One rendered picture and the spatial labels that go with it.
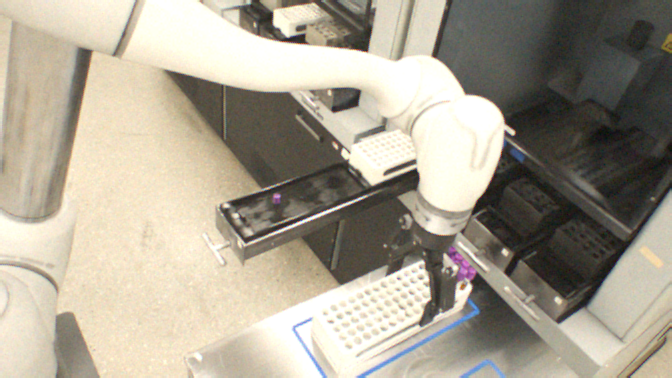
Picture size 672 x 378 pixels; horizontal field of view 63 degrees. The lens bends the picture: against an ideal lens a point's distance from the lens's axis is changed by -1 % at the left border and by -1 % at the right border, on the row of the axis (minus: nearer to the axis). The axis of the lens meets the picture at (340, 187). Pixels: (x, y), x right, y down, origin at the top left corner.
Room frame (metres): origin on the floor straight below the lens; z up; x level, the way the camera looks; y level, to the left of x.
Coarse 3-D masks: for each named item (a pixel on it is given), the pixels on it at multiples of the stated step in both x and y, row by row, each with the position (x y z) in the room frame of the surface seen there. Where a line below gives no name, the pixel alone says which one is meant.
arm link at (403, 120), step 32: (160, 0) 0.50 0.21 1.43; (192, 0) 0.54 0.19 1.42; (128, 32) 0.47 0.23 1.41; (160, 32) 0.48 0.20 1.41; (192, 32) 0.50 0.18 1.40; (224, 32) 0.53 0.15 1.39; (160, 64) 0.49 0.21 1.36; (192, 64) 0.50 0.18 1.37; (224, 64) 0.51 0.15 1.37; (256, 64) 0.53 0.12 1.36; (288, 64) 0.57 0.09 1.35; (320, 64) 0.62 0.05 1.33; (352, 64) 0.68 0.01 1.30; (384, 64) 0.74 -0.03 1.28; (416, 64) 0.76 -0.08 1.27; (384, 96) 0.72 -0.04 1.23; (416, 96) 0.72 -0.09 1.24; (448, 96) 0.72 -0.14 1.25
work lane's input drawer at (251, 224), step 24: (336, 168) 1.04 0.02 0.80; (264, 192) 0.91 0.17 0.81; (288, 192) 0.93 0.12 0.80; (312, 192) 0.94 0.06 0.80; (336, 192) 0.96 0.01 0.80; (360, 192) 0.96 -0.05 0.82; (384, 192) 1.00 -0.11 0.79; (216, 216) 0.84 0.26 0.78; (240, 216) 0.81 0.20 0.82; (264, 216) 0.84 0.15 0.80; (288, 216) 0.85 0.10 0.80; (312, 216) 0.86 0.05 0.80; (336, 216) 0.90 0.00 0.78; (240, 240) 0.75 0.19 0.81; (264, 240) 0.77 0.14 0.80; (288, 240) 0.82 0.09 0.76
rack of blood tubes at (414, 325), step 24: (384, 288) 0.64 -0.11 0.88; (408, 288) 0.65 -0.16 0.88; (336, 312) 0.57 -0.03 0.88; (360, 312) 0.58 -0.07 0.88; (384, 312) 0.59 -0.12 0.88; (408, 312) 0.60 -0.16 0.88; (312, 336) 0.55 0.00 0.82; (336, 336) 0.52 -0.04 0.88; (360, 336) 0.53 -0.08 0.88; (384, 336) 0.54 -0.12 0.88; (408, 336) 0.58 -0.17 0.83; (336, 360) 0.49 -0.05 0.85; (360, 360) 0.51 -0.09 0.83
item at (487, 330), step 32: (416, 256) 0.79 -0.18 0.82; (352, 288) 0.67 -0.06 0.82; (480, 288) 0.73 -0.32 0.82; (288, 320) 0.57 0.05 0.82; (448, 320) 0.64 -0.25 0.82; (480, 320) 0.65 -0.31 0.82; (512, 320) 0.66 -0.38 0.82; (192, 352) 0.48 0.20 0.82; (224, 352) 0.49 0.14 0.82; (256, 352) 0.50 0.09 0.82; (288, 352) 0.51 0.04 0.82; (320, 352) 0.52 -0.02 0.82; (384, 352) 0.54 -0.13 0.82; (416, 352) 0.56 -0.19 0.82; (448, 352) 0.57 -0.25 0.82; (480, 352) 0.58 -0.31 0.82; (512, 352) 0.59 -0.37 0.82; (544, 352) 0.60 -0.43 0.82
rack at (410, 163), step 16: (368, 144) 1.09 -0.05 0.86; (384, 144) 1.10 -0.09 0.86; (400, 144) 1.11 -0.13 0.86; (352, 160) 1.05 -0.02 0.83; (368, 160) 1.02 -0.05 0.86; (384, 160) 1.03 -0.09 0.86; (400, 160) 1.04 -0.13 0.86; (416, 160) 1.13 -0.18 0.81; (368, 176) 1.00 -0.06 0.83; (384, 176) 1.04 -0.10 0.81
